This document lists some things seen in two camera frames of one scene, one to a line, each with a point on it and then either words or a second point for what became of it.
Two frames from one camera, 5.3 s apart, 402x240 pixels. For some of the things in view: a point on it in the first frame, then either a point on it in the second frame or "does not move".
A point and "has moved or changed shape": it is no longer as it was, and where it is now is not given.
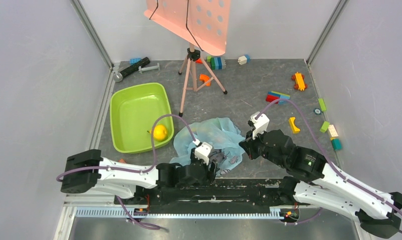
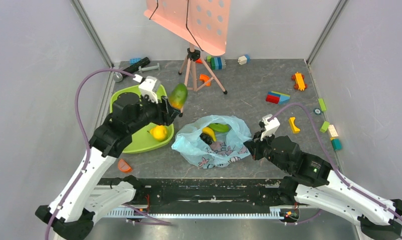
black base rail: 163,195 does not move
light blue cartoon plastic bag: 221,133 has moved or changed shape
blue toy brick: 134,60 does not move
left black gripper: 210,174 to 162,118
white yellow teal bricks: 336,142 does not move
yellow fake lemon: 160,132 does not move
